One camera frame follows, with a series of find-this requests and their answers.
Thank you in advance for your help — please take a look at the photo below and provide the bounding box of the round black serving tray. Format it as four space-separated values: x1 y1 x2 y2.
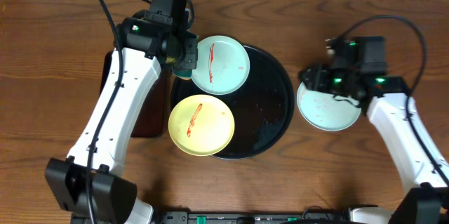
171 46 294 159

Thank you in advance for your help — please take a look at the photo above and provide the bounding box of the rectangular black water tray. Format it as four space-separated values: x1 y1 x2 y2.
89 48 168 143

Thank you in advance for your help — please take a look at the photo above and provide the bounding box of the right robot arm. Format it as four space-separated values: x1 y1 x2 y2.
299 64 448 223

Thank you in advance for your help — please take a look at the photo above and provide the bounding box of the yellow plate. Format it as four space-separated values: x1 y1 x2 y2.
168 95 235 157

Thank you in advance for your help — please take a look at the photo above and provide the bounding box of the light blue plate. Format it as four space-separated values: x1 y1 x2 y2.
192 35 250 95
297 83 361 131

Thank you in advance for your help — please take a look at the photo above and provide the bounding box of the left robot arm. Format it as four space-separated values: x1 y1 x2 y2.
45 18 198 223

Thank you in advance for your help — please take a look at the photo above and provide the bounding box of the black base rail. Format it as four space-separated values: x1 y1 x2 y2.
152 211 349 224

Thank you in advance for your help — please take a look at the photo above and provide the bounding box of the green scouring sponge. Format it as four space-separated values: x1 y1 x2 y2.
171 30 199 81

